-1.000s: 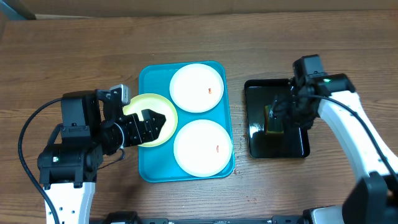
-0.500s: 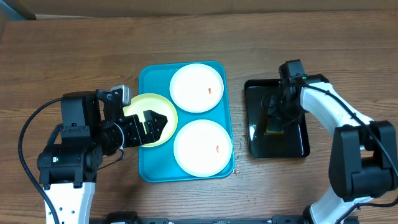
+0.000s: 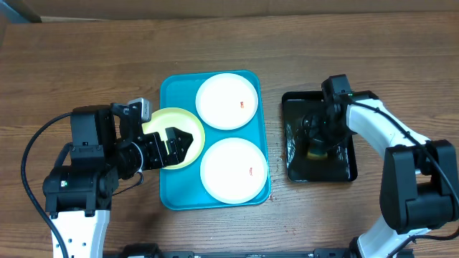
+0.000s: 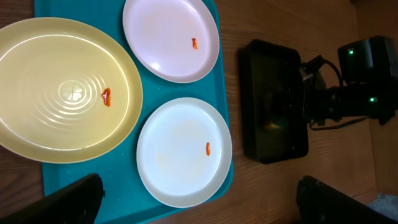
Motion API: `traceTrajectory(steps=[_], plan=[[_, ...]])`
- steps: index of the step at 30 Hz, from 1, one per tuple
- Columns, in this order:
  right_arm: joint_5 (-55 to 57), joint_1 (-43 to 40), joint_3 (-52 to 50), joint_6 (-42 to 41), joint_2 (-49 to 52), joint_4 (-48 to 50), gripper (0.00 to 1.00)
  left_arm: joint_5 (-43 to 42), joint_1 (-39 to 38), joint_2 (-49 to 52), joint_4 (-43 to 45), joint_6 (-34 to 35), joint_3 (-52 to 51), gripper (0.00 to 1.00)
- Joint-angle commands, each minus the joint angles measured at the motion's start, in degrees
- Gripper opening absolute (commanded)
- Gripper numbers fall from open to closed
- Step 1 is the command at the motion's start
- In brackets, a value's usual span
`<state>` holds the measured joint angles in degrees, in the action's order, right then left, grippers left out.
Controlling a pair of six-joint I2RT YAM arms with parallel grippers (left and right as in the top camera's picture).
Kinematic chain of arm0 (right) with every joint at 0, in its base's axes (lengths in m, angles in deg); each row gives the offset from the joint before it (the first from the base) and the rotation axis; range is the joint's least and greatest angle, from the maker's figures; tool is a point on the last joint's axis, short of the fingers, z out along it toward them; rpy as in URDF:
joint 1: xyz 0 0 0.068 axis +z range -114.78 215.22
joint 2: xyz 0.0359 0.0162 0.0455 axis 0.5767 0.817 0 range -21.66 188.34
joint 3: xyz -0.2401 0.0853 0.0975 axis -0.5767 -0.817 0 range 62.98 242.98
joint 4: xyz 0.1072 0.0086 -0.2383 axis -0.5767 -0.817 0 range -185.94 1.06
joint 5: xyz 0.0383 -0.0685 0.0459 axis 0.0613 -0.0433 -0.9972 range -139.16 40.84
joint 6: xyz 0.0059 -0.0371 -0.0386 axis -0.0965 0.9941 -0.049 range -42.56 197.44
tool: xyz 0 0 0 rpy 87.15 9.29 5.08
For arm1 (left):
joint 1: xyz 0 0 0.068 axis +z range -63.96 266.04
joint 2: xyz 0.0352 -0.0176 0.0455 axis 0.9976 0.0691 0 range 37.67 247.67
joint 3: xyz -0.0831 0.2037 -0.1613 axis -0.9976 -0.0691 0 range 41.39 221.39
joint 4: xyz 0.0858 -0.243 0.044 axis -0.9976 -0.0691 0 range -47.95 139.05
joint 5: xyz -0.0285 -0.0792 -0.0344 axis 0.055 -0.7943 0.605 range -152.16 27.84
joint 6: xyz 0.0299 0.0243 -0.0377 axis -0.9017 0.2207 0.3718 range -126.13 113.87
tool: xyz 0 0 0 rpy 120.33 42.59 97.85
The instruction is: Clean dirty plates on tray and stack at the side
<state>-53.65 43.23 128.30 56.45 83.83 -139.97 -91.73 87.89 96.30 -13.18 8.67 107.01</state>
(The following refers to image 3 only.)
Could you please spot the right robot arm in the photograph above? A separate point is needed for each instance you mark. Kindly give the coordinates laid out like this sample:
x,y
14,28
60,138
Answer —
x,y
419,188

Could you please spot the white plate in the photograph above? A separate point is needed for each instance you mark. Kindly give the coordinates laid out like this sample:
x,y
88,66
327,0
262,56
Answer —
x,y
226,101
234,171

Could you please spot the black tray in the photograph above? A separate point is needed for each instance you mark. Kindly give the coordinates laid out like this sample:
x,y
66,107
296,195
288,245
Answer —
x,y
340,166

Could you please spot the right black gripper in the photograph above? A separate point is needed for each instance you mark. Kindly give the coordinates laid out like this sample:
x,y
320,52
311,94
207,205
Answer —
x,y
319,132

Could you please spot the teal plastic tray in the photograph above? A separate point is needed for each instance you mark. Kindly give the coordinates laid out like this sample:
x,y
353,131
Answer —
x,y
182,189

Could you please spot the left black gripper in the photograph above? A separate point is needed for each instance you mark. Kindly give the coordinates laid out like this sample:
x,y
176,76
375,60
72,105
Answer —
x,y
177,155

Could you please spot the yellow plate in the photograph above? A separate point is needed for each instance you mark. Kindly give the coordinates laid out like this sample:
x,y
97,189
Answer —
x,y
183,120

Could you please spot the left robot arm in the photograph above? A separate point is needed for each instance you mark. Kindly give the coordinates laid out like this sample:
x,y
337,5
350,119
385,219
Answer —
x,y
108,145

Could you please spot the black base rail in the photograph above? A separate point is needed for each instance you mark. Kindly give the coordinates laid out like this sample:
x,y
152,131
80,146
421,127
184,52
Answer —
x,y
153,251

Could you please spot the yellow green sponge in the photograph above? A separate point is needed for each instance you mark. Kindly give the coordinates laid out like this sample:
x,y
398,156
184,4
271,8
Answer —
x,y
316,153

